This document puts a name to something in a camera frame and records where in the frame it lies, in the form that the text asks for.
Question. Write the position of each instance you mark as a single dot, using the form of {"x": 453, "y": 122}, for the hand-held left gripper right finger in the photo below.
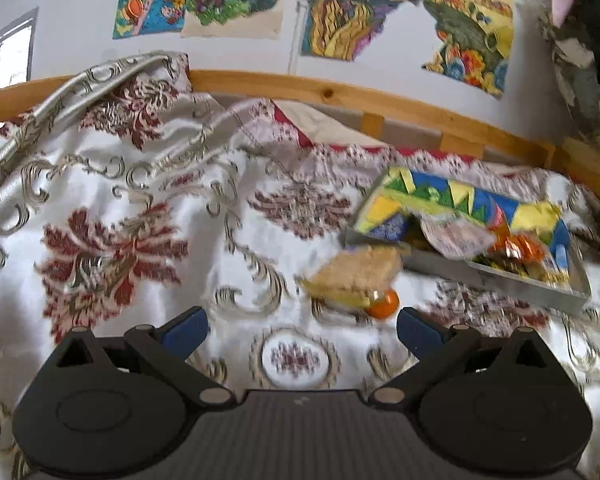
{"x": 420, "y": 329}

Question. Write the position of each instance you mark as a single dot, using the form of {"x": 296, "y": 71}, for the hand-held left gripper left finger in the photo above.
{"x": 185, "y": 329}

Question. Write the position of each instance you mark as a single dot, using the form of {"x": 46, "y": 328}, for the orange cracker snack packet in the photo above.
{"x": 355, "y": 272}

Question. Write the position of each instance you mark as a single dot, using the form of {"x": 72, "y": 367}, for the metal tray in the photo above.
{"x": 505, "y": 287}

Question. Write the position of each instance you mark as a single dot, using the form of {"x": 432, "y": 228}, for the gold foil snack packet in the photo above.
{"x": 517, "y": 249}

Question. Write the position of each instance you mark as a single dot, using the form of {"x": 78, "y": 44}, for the colourful painted cloth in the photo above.
{"x": 430, "y": 192}

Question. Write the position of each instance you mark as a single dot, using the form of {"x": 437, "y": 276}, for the floral satin blanket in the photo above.
{"x": 130, "y": 200}

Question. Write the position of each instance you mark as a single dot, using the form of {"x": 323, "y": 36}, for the lace-trimmed red cloth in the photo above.
{"x": 430, "y": 160}

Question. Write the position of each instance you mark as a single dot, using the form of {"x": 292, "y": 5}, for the cream pillow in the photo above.
{"x": 325, "y": 122}

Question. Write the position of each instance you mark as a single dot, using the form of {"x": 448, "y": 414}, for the patterned grey cloth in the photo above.
{"x": 580, "y": 90}

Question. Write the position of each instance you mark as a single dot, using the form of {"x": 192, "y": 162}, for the window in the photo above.
{"x": 5, "y": 55}

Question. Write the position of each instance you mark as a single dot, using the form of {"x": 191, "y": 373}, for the pink cloth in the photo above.
{"x": 564, "y": 2}

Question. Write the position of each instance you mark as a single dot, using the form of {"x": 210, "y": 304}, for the yellow landscape wall poster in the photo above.
{"x": 470, "y": 30}

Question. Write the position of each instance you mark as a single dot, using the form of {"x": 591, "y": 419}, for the swirl seaweed wall poster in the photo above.
{"x": 350, "y": 15}

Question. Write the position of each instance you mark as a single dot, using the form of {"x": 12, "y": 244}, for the white wall pipe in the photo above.
{"x": 300, "y": 20}

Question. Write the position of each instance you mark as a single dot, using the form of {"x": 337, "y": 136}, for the blond child wall poster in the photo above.
{"x": 230, "y": 0}

